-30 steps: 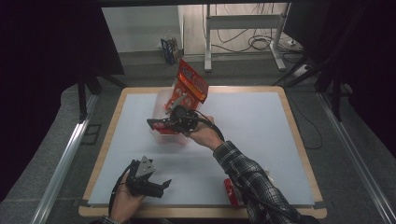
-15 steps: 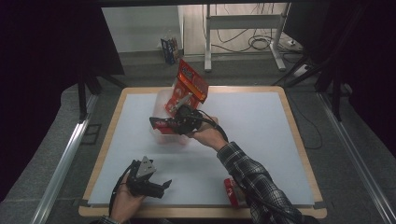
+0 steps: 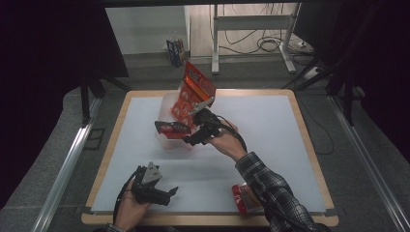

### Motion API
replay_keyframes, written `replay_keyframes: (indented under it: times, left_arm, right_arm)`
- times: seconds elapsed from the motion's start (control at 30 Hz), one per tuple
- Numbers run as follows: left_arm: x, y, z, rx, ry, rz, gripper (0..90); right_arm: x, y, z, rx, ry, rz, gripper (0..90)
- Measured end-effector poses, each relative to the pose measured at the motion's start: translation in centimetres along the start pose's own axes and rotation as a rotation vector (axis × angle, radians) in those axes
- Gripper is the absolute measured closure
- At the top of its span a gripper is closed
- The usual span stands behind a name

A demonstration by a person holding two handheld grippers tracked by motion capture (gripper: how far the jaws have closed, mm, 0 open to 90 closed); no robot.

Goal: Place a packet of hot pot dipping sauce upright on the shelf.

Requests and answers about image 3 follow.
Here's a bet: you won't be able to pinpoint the blue paper bag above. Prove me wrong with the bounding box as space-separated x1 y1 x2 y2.
165 38 190 68

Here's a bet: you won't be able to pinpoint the black stand leg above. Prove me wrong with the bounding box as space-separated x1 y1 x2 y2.
79 72 132 128

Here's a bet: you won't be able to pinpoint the black floor cables bundle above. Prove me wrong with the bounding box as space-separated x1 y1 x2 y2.
221 3 293 56

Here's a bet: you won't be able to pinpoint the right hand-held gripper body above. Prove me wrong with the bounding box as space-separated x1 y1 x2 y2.
188 97 223 138

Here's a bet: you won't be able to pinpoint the large orange snack packet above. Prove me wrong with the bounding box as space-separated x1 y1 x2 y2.
170 61 217 130

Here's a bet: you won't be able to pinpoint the aluminium rail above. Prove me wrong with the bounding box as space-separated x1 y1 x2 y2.
32 96 102 232
328 96 410 232

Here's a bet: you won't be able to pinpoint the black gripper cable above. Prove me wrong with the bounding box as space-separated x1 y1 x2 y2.
215 115 249 153
112 170 140 225

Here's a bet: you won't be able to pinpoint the red and beige snack packet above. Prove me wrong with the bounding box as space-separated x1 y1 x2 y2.
231 183 265 216

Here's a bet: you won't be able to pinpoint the person's right hand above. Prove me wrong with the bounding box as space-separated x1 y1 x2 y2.
207 124 248 162

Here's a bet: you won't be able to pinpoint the clear plastic container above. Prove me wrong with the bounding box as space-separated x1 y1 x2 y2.
156 91 207 151

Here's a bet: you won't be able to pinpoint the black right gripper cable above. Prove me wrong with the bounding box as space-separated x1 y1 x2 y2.
215 115 249 153

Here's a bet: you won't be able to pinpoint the dark curtain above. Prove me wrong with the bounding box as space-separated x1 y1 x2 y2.
294 0 410 160
0 0 130 209

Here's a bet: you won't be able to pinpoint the person's left hand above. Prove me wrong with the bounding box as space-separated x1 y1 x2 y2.
114 181 153 231

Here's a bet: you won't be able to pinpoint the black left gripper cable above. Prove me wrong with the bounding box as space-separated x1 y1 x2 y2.
112 170 140 225

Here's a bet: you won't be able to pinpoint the white metal stand frame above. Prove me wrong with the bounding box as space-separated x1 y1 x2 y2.
211 3 303 75

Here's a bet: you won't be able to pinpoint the white power strip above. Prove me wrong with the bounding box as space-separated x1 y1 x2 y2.
303 66 321 81

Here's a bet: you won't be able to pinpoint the thin black floor cable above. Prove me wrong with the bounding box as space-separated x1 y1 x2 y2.
299 98 335 156

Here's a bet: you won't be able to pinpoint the red and black snack packet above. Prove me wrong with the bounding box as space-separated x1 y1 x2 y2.
154 120 191 140

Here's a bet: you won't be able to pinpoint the black stand legs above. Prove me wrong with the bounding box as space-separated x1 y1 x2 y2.
281 56 357 128

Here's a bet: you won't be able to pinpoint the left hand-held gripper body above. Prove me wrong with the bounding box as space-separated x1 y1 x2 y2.
132 161 163 205

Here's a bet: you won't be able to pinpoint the white table mat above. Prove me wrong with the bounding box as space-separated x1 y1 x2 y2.
91 95 327 215

